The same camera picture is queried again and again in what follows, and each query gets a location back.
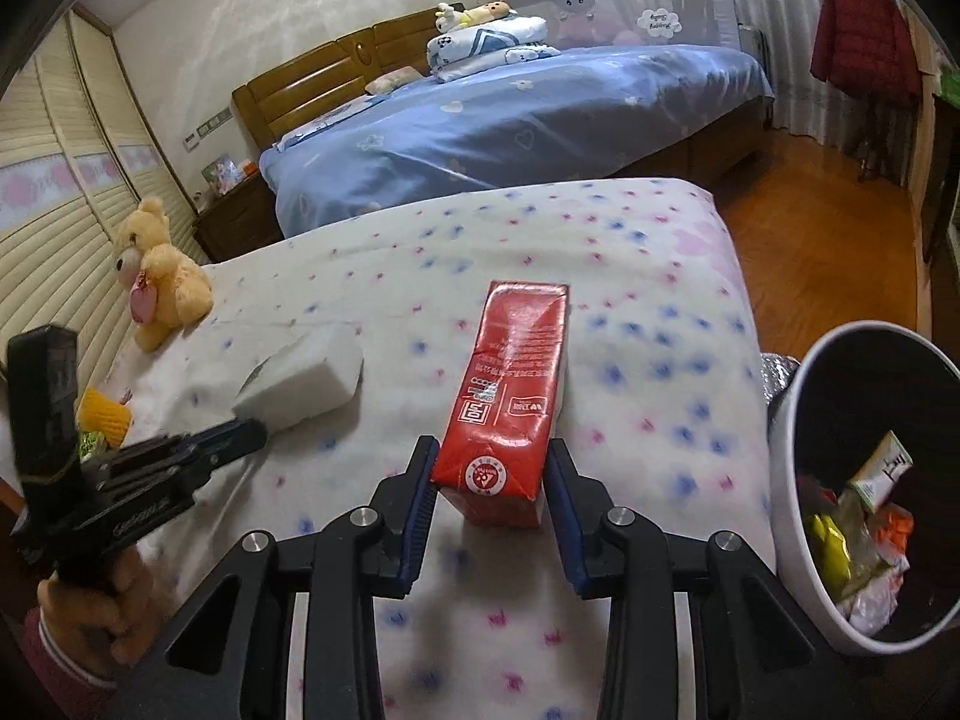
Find person's left hand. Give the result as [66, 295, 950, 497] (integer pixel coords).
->
[37, 540, 164, 681]

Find person's left forearm pink sleeve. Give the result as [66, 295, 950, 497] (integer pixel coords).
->
[19, 604, 115, 720]

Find bed with blue duvet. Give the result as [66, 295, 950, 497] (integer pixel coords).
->
[259, 43, 775, 241]

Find black television screen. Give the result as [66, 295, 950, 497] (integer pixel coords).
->
[911, 75, 960, 265]

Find folded blue white quilt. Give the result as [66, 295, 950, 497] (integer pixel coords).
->
[427, 15, 561, 83]

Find yellow teddy bear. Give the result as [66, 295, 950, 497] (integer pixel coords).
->
[112, 196, 215, 352]

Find wooden nightstand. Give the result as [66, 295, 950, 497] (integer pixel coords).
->
[191, 172, 287, 265]

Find yellow packet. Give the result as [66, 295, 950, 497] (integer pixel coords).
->
[808, 511, 860, 580]

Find red drink carton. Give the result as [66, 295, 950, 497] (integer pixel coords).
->
[429, 280, 571, 530]

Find small colourful box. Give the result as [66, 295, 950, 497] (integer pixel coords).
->
[199, 154, 260, 200]

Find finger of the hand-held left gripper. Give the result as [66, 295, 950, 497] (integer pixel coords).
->
[176, 465, 222, 505]
[97, 417, 271, 482]

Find yellow knitted toy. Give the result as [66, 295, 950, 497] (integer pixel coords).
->
[79, 388, 134, 445]

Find orange snack bag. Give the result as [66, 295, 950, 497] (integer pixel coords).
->
[870, 504, 917, 575]

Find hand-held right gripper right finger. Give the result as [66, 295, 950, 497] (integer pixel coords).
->
[544, 437, 886, 720]

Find green drink carton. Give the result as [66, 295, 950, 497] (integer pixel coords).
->
[847, 431, 914, 512]

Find dark coat rack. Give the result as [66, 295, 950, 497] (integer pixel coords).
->
[817, 0, 925, 182]

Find silver bubble foil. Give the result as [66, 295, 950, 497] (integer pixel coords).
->
[759, 351, 805, 410]

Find pink pillow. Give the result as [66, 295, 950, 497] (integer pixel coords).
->
[365, 65, 421, 97]

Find white floral quilt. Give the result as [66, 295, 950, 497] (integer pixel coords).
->
[75, 178, 777, 720]

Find grey bed guard rail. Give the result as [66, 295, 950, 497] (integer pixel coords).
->
[517, 0, 752, 50]

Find red padded jacket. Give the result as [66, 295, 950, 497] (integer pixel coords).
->
[810, 0, 925, 103]

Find wooden headboard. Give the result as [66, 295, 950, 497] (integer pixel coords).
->
[231, 11, 451, 152]

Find white waste bin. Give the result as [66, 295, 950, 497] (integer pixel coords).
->
[769, 321, 960, 655]

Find white foam block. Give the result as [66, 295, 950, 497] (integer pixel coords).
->
[231, 325, 366, 437]

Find yellow plush toy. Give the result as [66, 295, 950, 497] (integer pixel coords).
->
[435, 0, 520, 33]

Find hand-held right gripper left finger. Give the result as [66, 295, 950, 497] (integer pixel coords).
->
[127, 435, 441, 720]

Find cream louvred wardrobe doors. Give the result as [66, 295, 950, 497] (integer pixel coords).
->
[0, 4, 205, 410]

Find wall switch panel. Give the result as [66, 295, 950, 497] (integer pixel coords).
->
[182, 109, 233, 151]

